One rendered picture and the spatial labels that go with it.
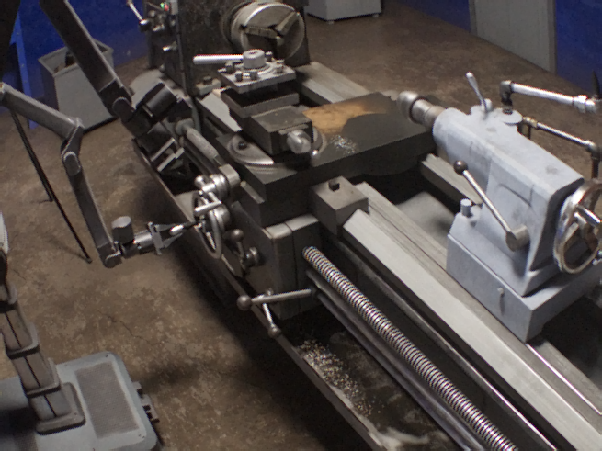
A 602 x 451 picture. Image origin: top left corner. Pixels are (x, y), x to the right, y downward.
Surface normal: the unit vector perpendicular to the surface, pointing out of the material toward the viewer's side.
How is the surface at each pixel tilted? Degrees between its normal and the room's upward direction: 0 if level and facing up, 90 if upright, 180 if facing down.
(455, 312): 36
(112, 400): 0
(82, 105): 90
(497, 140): 0
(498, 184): 76
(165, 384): 0
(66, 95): 90
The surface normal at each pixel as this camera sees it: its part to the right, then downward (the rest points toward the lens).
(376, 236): -0.59, -0.48
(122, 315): -0.10, -0.82
